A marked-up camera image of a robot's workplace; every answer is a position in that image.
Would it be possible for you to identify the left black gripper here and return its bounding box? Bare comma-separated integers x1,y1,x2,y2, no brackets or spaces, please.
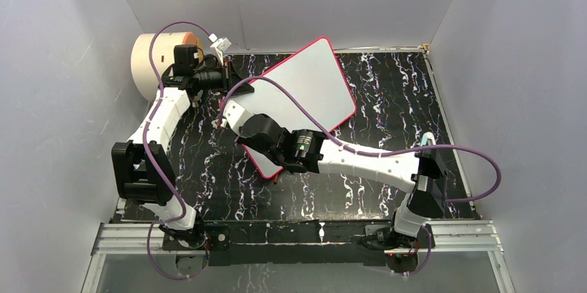
195,60,255,98

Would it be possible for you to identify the pink framed whiteboard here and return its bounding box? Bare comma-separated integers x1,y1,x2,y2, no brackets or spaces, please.
219,36,358,180

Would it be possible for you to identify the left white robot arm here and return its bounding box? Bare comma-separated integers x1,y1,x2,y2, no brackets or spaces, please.
111,44,254,249

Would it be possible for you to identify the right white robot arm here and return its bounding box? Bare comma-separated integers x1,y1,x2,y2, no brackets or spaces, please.
235,114,446,250

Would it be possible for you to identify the cream cylindrical drawer box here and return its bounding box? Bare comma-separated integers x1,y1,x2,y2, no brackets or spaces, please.
130,31,204,103

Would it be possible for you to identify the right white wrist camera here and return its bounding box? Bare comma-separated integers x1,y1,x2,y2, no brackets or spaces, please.
219,100,253,135

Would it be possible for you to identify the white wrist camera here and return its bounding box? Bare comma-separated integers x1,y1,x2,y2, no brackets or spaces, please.
219,100,253,135
208,33,231,65

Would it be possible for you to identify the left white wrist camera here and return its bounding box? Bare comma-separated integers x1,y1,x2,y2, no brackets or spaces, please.
208,33,231,65

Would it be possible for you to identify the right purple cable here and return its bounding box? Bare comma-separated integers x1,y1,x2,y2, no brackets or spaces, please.
219,76,502,276

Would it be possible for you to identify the purple cable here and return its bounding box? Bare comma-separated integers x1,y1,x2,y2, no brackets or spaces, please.
219,76,502,276
142,21,217,281

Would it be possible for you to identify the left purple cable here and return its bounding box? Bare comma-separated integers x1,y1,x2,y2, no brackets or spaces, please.
142,21,217,281

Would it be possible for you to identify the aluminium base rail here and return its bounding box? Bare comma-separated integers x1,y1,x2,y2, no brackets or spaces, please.
82,220,514,292

